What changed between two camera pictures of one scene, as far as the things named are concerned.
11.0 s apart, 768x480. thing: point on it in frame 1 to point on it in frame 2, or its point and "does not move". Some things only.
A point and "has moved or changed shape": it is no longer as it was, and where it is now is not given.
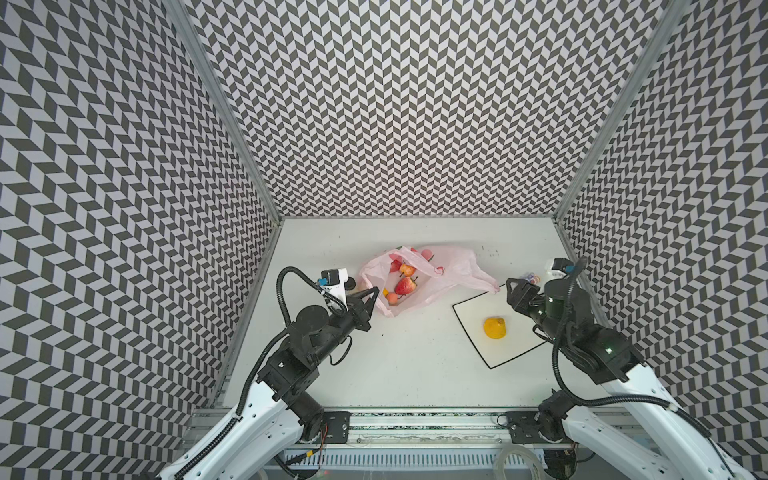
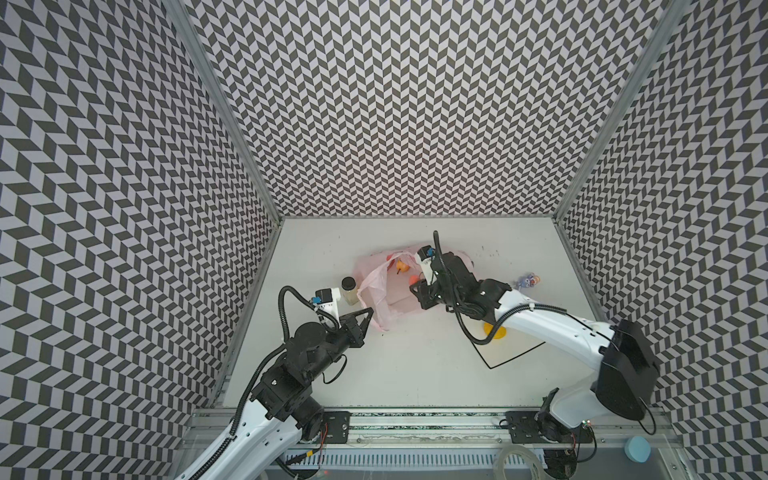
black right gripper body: x=522 y=297 to x=432 y=288
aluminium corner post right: x=661 y=34 does not move
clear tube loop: x=535 y=458 does not move
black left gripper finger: x=362 y=294 to x=356 y=314
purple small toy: x=532 y=278 does not move
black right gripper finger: x=515 y=284 to x=424 y=294
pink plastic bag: x=407 y=277 has moved or changed shape
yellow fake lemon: x=495 y=328 does not move
